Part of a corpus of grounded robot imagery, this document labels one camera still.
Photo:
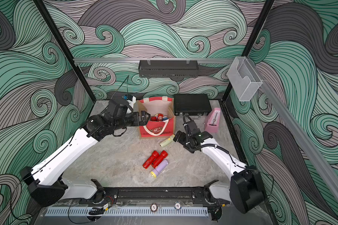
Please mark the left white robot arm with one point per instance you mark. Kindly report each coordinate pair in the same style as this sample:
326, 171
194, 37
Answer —
45, 181

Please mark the black hard carry case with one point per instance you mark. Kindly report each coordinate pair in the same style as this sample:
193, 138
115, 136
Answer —
192, 104

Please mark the red jute tote bag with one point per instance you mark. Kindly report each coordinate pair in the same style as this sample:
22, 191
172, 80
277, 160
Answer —
154, 105

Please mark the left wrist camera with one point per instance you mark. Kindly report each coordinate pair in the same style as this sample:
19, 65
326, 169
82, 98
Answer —
120, 107

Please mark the white perforated cable tray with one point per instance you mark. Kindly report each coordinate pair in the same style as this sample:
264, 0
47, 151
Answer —
129, 211

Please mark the purple flashlight yellow head bottom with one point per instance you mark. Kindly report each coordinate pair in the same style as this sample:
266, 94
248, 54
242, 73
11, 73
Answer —
156, 171

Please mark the black wall shelf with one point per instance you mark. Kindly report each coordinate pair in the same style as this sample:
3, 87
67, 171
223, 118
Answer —
168, 68

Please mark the pale green flashlight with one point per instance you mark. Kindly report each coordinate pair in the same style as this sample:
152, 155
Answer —
167, 141

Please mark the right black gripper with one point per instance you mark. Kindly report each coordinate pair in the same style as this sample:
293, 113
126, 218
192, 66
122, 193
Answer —
180, 139

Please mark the red flashlight white head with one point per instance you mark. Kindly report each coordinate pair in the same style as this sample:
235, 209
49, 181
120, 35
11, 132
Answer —
159, 116

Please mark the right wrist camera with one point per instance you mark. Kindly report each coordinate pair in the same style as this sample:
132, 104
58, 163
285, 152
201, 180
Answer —
190, 126

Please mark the pink metronome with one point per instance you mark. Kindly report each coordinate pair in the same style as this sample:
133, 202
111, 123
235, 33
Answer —
212, 121

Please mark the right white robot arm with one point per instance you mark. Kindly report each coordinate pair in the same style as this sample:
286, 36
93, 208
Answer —
245, 189

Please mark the clear plastic wall bin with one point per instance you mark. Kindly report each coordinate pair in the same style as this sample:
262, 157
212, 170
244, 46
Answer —
244, 77

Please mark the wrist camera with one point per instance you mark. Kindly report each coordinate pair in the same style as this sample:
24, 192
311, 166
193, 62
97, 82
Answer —
120, 107
190, 126

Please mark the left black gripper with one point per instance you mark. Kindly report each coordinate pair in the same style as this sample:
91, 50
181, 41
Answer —
142, 122

